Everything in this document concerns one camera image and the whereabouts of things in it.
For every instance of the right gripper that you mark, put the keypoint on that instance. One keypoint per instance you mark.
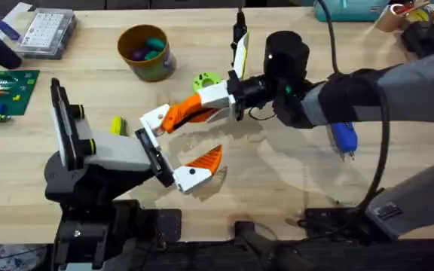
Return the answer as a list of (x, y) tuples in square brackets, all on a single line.
[(285, 67)]

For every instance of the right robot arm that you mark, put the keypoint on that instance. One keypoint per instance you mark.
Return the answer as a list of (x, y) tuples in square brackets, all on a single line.
[(409, 86)]

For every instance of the wrist upright plate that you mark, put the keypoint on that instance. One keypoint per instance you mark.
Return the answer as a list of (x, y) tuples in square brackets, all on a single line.
[(63, 124), (242, 56)]

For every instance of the teal box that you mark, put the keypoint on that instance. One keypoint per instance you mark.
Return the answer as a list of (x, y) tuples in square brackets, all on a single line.
[(349, 9)]

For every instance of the yellow-green toy vegetable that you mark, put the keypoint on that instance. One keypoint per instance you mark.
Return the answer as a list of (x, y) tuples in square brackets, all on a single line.
[(118, 126)]

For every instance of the green disc with holes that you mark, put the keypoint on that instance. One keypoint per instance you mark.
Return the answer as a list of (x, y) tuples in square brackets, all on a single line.
[(203, 81)]

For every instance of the clear plastic parts box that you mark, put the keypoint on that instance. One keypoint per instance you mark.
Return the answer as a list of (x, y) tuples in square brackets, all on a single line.
[(45, 32)]

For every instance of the left wrist upright plate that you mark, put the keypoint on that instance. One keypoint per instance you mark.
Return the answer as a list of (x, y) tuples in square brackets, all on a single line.
[(63, 124)]

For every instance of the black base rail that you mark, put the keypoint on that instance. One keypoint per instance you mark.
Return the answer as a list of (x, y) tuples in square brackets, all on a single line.
[(315, 256)]

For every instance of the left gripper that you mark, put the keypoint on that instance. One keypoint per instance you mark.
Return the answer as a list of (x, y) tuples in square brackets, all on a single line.
[(119, 150)]

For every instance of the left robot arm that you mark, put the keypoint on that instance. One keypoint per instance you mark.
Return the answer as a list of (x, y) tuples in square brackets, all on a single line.
[(89, 233)]

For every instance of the green board with blocks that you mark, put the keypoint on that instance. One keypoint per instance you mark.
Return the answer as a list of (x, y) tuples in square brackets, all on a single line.
[(6, 94)]

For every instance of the white and blue flat box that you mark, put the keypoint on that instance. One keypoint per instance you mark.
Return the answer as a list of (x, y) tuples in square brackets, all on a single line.
[(11, 17)]

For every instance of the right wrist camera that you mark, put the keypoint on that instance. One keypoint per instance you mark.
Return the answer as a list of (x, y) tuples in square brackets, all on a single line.
[(239, 26)]

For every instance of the heap of tools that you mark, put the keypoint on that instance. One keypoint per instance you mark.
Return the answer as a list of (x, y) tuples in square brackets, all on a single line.
[(428, 26)]

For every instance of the orange ribbed wedge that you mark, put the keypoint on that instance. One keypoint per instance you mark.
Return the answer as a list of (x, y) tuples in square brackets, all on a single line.
[(169, 122)]

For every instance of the right wrist upright plate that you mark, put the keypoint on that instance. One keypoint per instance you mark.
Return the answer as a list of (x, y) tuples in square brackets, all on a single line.
[(242, 56)]

